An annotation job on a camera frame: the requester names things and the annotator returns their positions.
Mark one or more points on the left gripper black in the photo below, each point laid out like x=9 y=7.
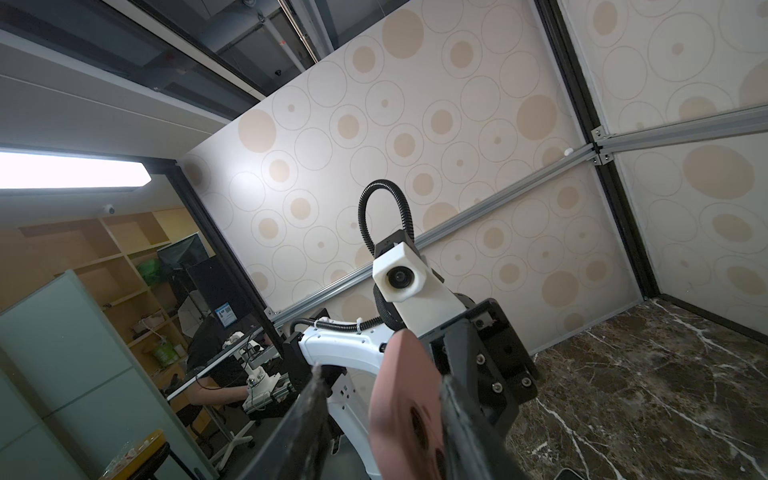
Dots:
x=480 y=348

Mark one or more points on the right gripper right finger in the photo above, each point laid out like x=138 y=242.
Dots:
x=473 y=449

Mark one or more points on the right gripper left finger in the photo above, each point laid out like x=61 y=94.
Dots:
x=300 y=444

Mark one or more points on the phone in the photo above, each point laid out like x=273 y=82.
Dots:
x=405 y=429

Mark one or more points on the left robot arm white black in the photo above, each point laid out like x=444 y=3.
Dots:
x=358 y=348

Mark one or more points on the computer monitor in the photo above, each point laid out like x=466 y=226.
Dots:
x=192 y=273

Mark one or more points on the wooden shelf unit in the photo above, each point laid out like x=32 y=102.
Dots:
x=106 y=255

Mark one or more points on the ceiling lamp panel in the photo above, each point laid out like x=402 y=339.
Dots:
x=28 y=171

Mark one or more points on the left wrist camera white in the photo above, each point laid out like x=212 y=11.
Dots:
x=408 y=294

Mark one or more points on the diagonal aluminium rail left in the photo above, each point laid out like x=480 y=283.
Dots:
x=584 y=154

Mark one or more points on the horizontal aluminium rail back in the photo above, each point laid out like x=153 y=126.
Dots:
x=747 y=121

